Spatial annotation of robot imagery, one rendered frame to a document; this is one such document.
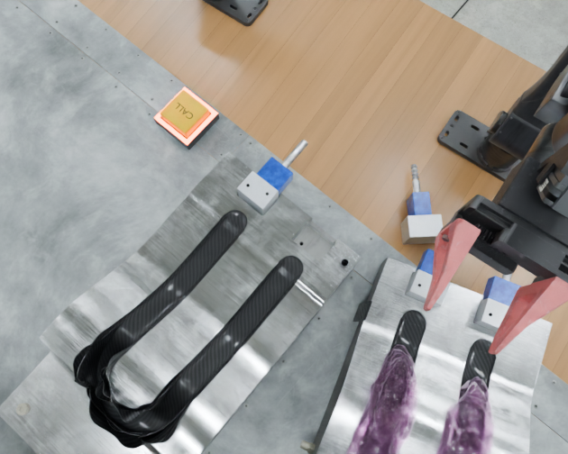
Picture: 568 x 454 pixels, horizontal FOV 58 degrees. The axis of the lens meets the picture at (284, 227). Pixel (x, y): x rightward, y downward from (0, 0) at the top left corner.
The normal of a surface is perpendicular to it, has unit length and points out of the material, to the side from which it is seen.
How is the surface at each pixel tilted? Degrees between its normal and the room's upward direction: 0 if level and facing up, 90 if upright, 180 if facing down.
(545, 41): 0
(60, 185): 0
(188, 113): 0
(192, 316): 21
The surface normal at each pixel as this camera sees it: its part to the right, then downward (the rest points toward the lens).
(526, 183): -0.02, -0.23
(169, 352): 0.30, -0.57
